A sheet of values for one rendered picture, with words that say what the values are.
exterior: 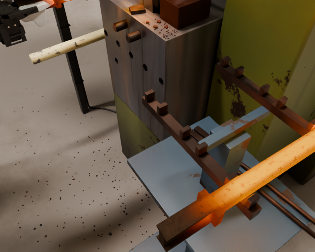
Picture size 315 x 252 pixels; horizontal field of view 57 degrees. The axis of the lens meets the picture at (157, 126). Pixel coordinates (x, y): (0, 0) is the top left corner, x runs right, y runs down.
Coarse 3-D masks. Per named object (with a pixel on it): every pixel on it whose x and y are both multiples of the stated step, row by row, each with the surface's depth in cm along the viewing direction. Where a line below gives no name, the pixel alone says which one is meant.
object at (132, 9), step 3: (132, 6) 88; (135, 6) 88; (138, 6) 88; (141, 6) 88; (129, 9) 88; (132, 9) 87; (135, 9) 87; (138, 9) 87; (141, 9) 87; (144, 9) 87; (132, 12) 86; (135, 12) 87; (138, 12) 87; (141, 12) 87; (144, 12) 88
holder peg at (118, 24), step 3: (120, 21) 91; (123, 21) 91; (114, 24) 90; (117, 24) 90; (120, 24) 90; (123, 24) 91; (126, 24) 91; (114, 27) 90; (117, 27) 90; (120, 27) 90; (123, 27) 91; (126, 27) 92; (114, 30) 91; (117, 30) 90; (120, 30) 91
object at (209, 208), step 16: (304, 144) 50; (272, 160) 48; (288, 160) 48; (240, 176) 46; (256, 176) 46; (272, 176) 46; (224, 192) 44; (240, 192) 44; (192, 208) 41; (208, 208) 41; (224, 208) 43; (160, 224) 40; (176, 224) 40; (192, 224) 40; (160, 240) 41; (176, 240) 42
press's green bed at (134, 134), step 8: (120, 104) 131; (120, 112) 136; (128, 112) 127; (120, 120) 142; (128, 120) 132; (136, 120) 123; (120, 128) 148; (128, 128) 137; (136, 128) 128; (144, 128) 120; (120, 136) 154; (128, 136) 143; (136, 136) 133; (144, 136) 124; (152, 136) 116; (128, 144) 149; (136, 144) 138; (144, 144) 129; (152, 144) 120; (128, 152) 155; (136, 152) 144
